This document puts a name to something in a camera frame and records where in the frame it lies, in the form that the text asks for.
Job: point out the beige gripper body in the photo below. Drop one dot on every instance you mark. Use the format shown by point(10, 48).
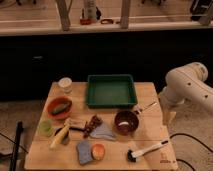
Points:
point(168, 115)

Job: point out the white black dish brush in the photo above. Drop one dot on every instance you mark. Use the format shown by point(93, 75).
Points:
point(133, 155)

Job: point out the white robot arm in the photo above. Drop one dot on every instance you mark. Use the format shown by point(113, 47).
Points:
point(185, 82)

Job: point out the green plastic tray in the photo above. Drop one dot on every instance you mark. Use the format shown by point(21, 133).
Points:
point(111, 91)

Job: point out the metal spoon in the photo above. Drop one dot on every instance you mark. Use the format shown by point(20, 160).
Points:
point(140, 110)

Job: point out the brown bowl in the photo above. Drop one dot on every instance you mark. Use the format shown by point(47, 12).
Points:
point(126, 122)

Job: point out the grey cloth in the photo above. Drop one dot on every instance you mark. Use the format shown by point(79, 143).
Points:
point(103, 132)

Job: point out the blue sponge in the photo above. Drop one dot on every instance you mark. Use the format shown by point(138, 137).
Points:
point(84, 152)

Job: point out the beige block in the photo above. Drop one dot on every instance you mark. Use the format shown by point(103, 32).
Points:
point(75, 123)

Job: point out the wooden table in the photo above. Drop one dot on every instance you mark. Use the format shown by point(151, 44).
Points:
point(42, 157)

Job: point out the green pickle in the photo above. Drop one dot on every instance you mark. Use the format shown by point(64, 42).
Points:
point(60, 108)

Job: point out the white cup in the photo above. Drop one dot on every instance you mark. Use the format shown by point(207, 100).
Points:
point(65, 84)

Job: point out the orange bowl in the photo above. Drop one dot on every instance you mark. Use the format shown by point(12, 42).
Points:
point(54, 103)

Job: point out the green cup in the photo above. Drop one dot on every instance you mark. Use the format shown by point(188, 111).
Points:
point(45, 128)

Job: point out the black pole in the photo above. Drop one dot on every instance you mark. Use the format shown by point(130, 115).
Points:
point(14, 158)

